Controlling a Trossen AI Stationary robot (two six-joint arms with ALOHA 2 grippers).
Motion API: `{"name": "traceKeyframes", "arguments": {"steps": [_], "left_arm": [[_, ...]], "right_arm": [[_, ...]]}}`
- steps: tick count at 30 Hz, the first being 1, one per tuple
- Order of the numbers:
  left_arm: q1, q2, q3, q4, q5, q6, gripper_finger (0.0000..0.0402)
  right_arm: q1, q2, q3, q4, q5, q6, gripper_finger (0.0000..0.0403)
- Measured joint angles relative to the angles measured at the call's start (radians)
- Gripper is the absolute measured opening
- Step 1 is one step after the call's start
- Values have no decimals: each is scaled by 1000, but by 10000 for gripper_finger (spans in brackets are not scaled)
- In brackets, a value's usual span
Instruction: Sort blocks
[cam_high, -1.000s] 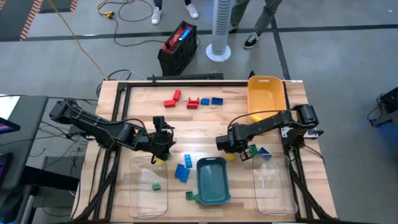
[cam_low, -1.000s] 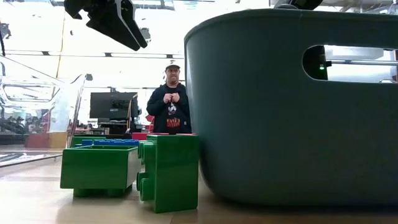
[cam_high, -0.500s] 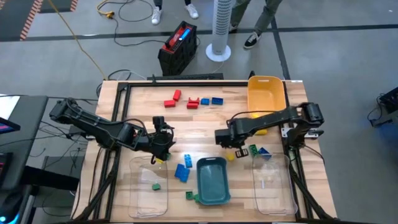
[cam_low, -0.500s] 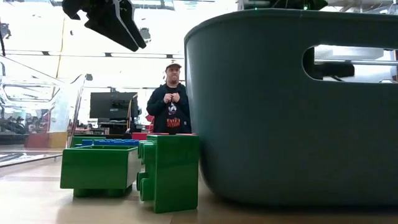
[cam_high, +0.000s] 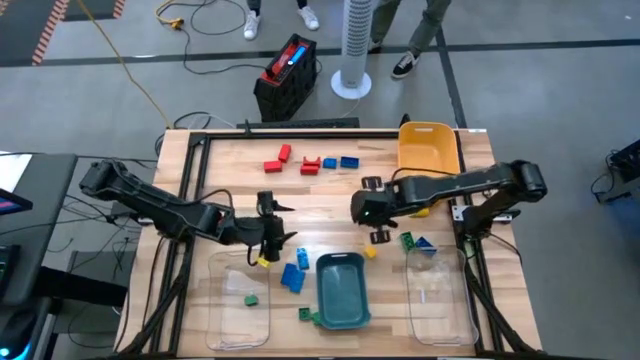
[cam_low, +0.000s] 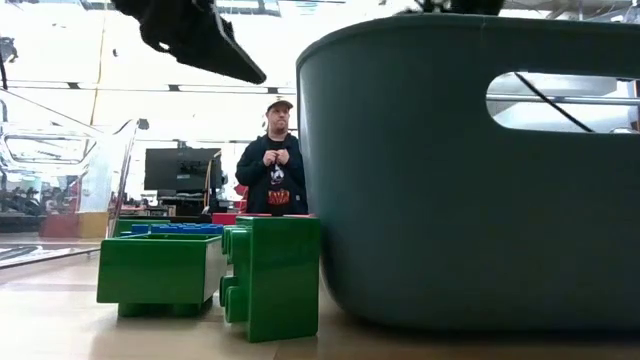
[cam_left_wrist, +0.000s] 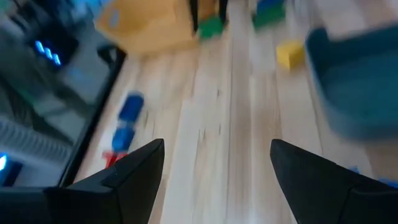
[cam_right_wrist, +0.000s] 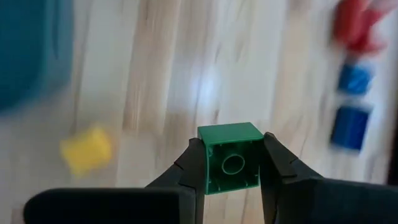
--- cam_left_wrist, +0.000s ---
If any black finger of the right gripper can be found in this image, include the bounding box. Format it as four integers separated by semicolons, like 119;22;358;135
188;0;200;34
218;0;229;26

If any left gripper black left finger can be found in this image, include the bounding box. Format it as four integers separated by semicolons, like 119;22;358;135
101;138;165;224

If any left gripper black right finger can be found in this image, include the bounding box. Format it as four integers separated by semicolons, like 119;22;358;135
269;138;356;224

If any small green toy brick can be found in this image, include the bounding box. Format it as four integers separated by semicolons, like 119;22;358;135
198;16;225;40

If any red arch block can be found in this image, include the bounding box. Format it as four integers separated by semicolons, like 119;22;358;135
101;151;129;169

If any long green toy brick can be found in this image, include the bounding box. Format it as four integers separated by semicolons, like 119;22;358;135
252;5;287;29

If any yellow plastic bin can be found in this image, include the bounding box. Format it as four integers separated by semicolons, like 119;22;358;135
94;0;200;55

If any small blue toy brick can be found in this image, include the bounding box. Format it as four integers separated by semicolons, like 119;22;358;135
111;126;136;153

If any small yellow cube block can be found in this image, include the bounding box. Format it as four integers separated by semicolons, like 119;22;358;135
275;39;306;70

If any long blue toy brick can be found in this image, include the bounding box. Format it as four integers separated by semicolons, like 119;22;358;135
348;166;398;190
118;91;146;124

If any teal plastic bin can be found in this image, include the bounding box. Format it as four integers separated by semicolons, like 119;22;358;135
305;24;398;141

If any black tower with blue lights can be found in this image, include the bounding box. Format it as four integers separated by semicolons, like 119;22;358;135
18;18;80;71

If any black aluminium table frame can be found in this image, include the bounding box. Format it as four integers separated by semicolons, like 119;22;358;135
58;46;127;188

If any white fan pedestal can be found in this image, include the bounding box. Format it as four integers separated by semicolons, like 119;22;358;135
0;116;74;164

